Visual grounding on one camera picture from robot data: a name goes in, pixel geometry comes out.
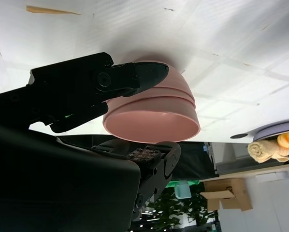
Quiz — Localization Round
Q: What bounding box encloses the orange bread toy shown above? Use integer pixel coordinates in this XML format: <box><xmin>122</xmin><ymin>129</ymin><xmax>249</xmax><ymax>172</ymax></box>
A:
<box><xmin>276</xmin><ymin>130</ymin><xmax>289</xmax><ymax>152</ymax></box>

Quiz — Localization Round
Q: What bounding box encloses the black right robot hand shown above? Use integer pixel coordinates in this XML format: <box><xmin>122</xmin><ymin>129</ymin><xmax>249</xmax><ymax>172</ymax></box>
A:
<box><xmin>0</xmin><ymin>52</ymin><xmax>182</xmax><ymax>232</ymax></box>

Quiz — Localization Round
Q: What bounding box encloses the green tablecloth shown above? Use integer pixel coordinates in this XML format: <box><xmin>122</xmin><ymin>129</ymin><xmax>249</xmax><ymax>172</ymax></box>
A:
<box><xmin>165</xmin><ymin>180</ymin><xmax>203</xmax><ymax>188</ymax></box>

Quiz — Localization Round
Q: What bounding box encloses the brown cardboard box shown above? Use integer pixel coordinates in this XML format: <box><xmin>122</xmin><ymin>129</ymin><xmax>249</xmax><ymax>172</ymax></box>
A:
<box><xmin>199</xmin><ymin>178</ymin><xmax>253</xmax><ymax>212</ymax></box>

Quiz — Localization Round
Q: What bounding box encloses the pink plastic bowl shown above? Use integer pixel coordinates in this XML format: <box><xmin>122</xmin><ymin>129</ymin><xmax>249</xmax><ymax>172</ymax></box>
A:
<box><xmin>102</xmin><ymin>96</ymin><xmax>201</xmax><ymax>144</ymax></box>
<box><xmin>134</xmin><ymin>84</ymin><xmax>196</xmax><ymax>105</ymax></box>
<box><xmin>132</xmin><ymin>56</ymin><xmax>193</xmax><ymax>96</ymax></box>

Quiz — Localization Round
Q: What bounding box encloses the green leafy plant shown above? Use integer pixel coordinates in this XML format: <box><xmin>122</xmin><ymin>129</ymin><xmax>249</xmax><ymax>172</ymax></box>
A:
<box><xmin>144</xmin><ymin>186</ymin><xmax>220</xmax><ymax>232</ymax></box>

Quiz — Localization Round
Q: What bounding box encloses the purple plate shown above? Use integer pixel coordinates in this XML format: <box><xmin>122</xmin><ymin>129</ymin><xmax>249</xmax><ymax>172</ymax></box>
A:
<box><xmin>252</xmin><ymin>120</ymin><xmax>289</xmax><ymax>142</ymax></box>

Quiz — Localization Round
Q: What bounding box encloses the rolled beige towel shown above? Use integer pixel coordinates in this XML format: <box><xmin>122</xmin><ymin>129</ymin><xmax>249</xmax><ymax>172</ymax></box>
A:
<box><xmin>247</xmin><ymin>139</ymin><xmax>289</xmax><ymax>164</ymax></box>

